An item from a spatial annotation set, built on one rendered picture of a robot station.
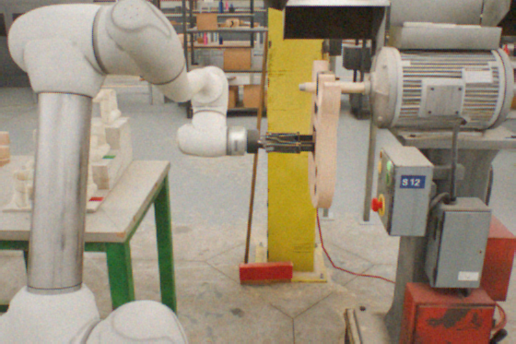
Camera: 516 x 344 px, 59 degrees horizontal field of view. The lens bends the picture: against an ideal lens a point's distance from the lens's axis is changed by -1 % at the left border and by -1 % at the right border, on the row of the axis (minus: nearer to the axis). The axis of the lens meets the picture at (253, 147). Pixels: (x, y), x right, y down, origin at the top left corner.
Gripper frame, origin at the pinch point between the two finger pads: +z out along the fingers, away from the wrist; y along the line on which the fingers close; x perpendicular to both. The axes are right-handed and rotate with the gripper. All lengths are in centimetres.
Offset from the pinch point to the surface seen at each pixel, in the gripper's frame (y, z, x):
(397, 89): 3.1, 23.0, 17.5
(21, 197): 16, -84, -13
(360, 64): -477, 107, -47
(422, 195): 26.5, 25.6, -4.5
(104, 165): 2, -65, -8
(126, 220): 21, -52, -17
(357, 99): -484, 109, -96
